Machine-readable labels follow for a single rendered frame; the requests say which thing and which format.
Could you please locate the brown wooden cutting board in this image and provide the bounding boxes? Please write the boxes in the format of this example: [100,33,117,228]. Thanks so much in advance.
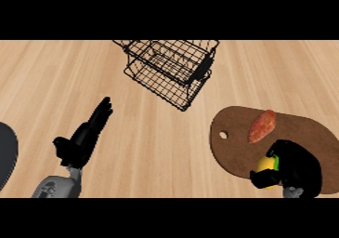
[210,105,339,195]

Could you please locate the yellow lemon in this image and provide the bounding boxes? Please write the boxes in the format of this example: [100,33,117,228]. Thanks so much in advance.
[256,153,282,190]

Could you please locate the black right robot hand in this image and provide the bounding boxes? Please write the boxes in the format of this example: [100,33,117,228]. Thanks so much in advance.
[250,139,325,199]

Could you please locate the black wire tiered basket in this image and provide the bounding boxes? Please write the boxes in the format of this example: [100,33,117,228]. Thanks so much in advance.
[111,39,222,112]

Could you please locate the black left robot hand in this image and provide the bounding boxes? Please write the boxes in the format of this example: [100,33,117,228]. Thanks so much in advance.
[53,96,114,170]

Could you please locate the orange sweet potato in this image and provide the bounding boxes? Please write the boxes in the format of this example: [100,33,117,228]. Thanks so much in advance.
[248,109,278,144]

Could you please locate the dark grey round object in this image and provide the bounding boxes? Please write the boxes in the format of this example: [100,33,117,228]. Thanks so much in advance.
[0,121,20,198]

